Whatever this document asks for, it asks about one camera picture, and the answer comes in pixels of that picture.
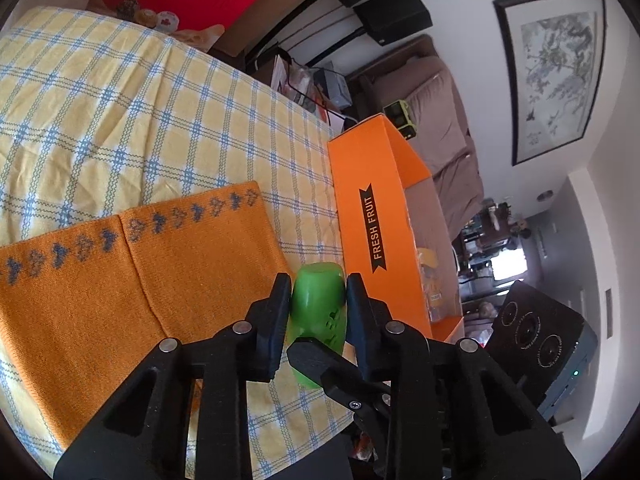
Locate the brown sofa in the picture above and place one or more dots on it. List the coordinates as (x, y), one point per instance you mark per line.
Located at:
(435, 110)

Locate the yellow blue checked blanket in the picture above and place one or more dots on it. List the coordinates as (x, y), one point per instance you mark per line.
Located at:
(150, 110)

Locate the blue and white box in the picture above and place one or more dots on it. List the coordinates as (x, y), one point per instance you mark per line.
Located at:
(334, 87)

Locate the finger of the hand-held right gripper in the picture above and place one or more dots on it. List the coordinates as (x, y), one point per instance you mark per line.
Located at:
(377, 422)
(330, 367)

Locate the framed ink painting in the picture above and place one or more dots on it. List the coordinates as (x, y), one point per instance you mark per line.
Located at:
(552, 70)

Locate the orange cardboard box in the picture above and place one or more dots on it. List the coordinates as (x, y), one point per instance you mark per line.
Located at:
(365, 180)

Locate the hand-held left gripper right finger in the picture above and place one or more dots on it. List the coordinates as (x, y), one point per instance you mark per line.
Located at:
(362, 332)

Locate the orange knitted cloth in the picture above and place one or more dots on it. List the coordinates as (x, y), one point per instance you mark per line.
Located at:
(190, 270)

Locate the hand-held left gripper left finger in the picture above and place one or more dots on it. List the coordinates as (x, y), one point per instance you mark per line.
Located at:
(272, 332)

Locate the green and black device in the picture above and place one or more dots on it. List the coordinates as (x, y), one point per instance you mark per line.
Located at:
(400, 117)

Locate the brown sofa cushion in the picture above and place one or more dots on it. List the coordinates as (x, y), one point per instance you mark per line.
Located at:
(437, 105)

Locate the stack of papers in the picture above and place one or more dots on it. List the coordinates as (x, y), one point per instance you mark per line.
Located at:
(295, 80)

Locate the green plastic cup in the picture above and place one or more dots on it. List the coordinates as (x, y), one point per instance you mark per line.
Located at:
(317, 300)

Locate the cluttered shelf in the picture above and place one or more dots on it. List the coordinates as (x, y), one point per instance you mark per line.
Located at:
(492, 255)

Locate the wall vent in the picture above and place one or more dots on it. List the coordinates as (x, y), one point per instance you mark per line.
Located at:
(608, 312)

